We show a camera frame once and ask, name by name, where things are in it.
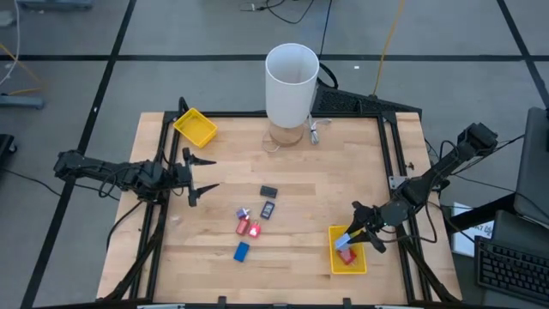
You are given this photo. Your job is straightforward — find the white lamp cable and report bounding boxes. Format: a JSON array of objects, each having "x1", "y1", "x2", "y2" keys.
[{"x1": 261, "y1": 112, "x2": 334, "y2": 155}]

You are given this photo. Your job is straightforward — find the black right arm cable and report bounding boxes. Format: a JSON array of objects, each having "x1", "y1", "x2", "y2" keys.
[{"x1": 380, "y1": 201, "x2": 439, "y2": 258}]

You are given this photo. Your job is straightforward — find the white floor cable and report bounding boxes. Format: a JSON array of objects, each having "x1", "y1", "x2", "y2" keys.
[{"x1": 0, "y1": 0, "x2": 22, "y2": 88}]

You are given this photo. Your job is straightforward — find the grey stand foot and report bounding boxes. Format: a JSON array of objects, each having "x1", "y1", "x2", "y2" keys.
[
  {"x1": 0, "y1": 94, "x2": 46, "y2": 111},
  {"x1": 16, "y1": 0, "x2": 94, "y2": 12}
]

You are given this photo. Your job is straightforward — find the black keyboard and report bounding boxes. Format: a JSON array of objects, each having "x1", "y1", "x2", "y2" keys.
[{"x1": 473, "y1": 235, "x2": 549, "y2": 307}]

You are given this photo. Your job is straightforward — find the white cylindrical lamp shade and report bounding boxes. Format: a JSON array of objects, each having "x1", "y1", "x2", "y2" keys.
[{"x1": 263, "y1": 42, "x2": 321, "y2": 130}]

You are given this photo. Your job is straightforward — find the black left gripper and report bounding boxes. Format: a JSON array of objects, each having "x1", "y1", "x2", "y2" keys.
[{"x1": 171, "y1": 148, "x2": 221, "y2": 208}]

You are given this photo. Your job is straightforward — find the black floor object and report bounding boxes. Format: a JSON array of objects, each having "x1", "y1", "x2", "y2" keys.
[{"x1": 0, "y1": 133, "x2": 19, "y2": 157}]

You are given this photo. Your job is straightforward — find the large red wall charger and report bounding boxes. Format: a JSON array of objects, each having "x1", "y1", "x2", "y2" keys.
[{"x1": 338, "y1": 248, "x2": 359, "y2": 265}]

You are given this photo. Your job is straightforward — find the black perforated mount panel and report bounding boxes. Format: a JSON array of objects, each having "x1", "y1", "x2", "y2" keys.
[{"x1": 310, "y1": 82, "x2": 424, "y2": 118}]

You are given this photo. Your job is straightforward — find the navy rectangular device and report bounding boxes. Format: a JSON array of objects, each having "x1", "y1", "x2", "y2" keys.
[{"x1": 259, "y1": 200, "x2": 276, "y2": 221}]

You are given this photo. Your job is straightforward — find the round wooden lamp base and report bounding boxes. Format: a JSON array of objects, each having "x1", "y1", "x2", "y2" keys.
[{"x1": 268, "y1": 124, "x2": 305, "y2": 148}]

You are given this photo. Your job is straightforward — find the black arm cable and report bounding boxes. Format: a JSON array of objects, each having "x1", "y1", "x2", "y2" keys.
[
  {"x1": 380, "y1": 201, "x2": 439, "y2": 258},
  {"x1": 97, "y1": 165, "x2": 126, "y2": 202}
]

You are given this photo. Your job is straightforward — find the black floor cable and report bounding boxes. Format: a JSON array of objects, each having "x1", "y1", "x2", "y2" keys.
[
  {"x1": 317, "y1": 0, "x2": 340, "y2": 90},
  {"x1": 238, "y1": 0, "x2": 317, "y2": 26}
]

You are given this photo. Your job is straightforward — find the black aluminium table frame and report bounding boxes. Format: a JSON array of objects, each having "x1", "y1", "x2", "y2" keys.
[{"x1": 96, "y1": 110, "x2": 462, "y2": 304}]

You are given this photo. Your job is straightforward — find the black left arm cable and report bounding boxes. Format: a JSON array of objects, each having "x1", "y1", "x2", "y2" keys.
[{"x1": 97, "y1": 165, "x2": 126, "y2": 202}]

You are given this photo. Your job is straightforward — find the white paper sheet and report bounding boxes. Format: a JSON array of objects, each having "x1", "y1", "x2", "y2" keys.
[{"x1": 450, "y1": 201, "x2": 495, "y2": 258}]

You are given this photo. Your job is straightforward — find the light blue charger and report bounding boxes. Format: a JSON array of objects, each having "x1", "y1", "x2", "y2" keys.
[{"x1": 335, "y1": 233, "x2": 354, "y2": 252}]

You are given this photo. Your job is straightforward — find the orange floor cable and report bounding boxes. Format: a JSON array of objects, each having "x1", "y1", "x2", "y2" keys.
[{"x1": 0, "y1": 42, "x2": 45, "y2": 97}]

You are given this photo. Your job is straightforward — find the blue rectangular box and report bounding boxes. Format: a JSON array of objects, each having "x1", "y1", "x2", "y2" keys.
[{"x1": 232, "y1": 240, "x2": 251, "y2": 264}]

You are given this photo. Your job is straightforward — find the yellow plastic basket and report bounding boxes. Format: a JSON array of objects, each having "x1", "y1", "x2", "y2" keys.
[
  {"x1": 328, "y1": 224, "x2": 369, "y2": 276},
  {"x1": 172, "y1": 106, "x2": 219, "y2": 149}
]

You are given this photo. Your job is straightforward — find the yellow cable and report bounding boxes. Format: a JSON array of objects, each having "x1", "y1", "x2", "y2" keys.
[{"x1": 371, "y1": 0, "x2": 407, "y2": 97}]

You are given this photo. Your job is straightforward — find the slim red charger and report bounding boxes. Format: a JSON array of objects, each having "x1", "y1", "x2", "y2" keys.
[{"x1": 234, "y1": 215, "x2": 251, "y2": 237}]

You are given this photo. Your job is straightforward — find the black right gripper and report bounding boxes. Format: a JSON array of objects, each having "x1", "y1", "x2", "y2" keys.
[{"x1": 344, "y1": 200, "x2": 389, "y2": 255}]

